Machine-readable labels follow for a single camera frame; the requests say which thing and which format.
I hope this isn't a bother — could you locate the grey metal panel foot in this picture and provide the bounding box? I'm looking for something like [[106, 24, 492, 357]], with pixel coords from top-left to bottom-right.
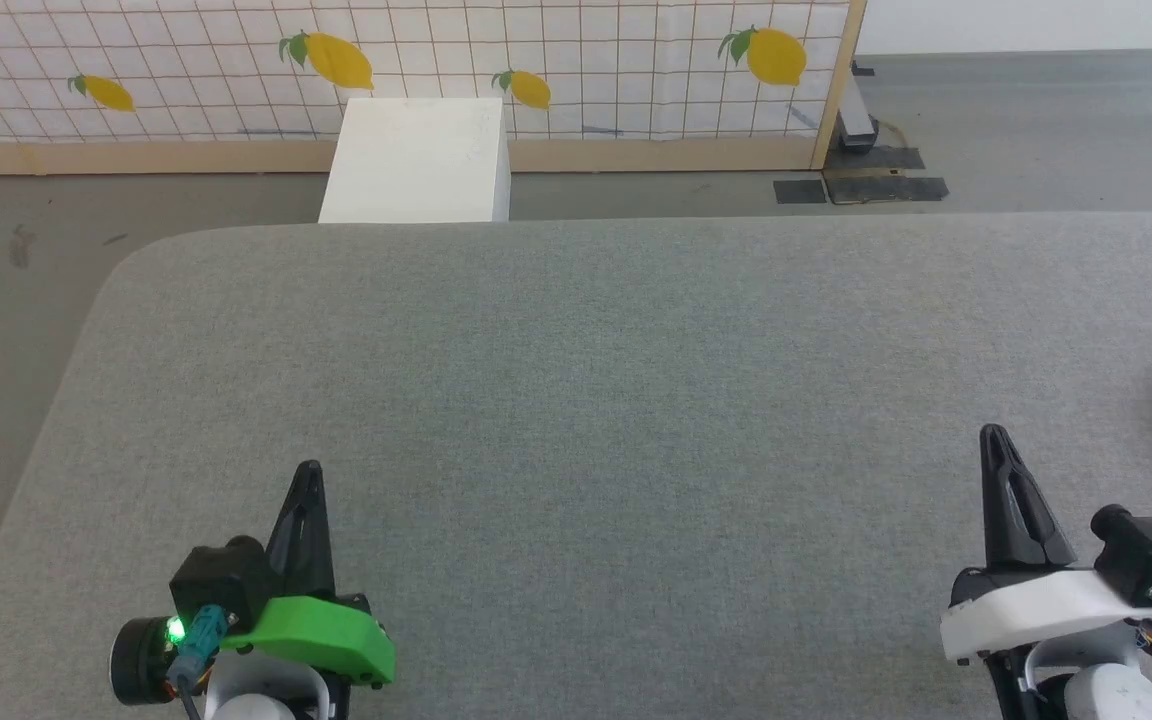
[[834, 60, 880, 154]]

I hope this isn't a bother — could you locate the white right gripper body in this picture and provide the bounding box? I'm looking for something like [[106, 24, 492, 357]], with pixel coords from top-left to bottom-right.
[[939, 563, 1152, 720]]

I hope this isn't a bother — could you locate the white box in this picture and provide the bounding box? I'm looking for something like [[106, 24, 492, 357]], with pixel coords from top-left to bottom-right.
[[318, 97, 512, 224]]

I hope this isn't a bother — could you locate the lemon print grid panel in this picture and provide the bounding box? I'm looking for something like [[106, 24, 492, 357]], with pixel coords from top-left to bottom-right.
[[0, 0, 869, 177]]

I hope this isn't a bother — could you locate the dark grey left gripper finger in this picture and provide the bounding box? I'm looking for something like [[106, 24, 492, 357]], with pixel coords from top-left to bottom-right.
[[265, 460, 318, 601], [310, 462, 339, 601]]

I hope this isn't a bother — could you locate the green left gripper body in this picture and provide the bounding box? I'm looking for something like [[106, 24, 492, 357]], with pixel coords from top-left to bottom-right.
[[219, 593, 398, 720]]

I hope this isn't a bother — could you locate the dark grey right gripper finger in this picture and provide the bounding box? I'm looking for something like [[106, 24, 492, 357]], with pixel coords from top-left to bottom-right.
[[979, 424, 1003, 575], [994, 424, 1078, 572]]

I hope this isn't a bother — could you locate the wide black floor patch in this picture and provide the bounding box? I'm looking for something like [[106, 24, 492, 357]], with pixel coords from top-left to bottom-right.
[[824, 146, 950, 205]]

